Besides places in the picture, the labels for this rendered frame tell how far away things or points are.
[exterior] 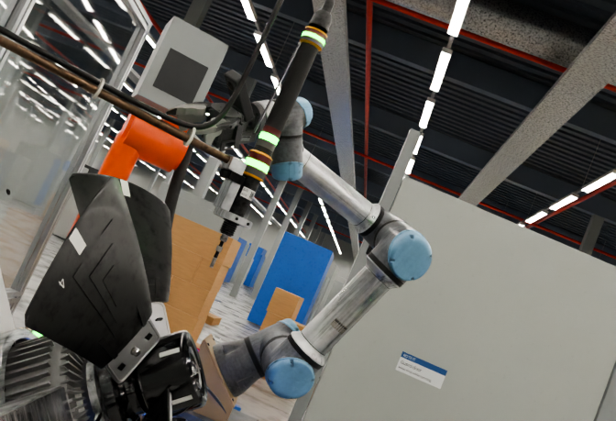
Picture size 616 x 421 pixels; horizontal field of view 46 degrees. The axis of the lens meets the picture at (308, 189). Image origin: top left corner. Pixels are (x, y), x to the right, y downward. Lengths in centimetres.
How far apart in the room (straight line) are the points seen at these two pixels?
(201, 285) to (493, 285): 649
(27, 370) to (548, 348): 244
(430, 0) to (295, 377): 827
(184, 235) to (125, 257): 839
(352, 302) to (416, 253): 20
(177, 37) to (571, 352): 338
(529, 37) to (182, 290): 545
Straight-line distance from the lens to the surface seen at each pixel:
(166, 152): 526
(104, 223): 94
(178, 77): 521
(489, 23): 976
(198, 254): 928
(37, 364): 111
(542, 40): 979
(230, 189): 121
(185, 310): 929
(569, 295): 324
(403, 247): 177
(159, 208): 133
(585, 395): 329
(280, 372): 182
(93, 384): 111
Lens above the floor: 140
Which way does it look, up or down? 7 degrees up
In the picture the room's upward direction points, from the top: 24 degrees clockwise
